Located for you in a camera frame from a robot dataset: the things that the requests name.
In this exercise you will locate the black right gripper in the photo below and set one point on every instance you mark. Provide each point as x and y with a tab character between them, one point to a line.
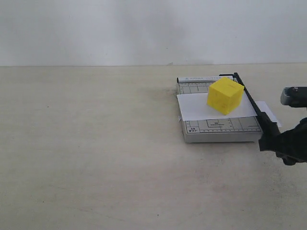
290	146

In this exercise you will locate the black cutter blade arm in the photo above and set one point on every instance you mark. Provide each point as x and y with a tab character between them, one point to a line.
254	105

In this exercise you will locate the yellow foam cube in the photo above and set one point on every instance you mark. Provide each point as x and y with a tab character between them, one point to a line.
225	95

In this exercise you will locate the grey paper cutter base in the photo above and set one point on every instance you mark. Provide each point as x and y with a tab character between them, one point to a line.
243	129

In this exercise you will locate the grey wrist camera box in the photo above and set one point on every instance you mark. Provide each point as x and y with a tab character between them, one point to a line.
295	97

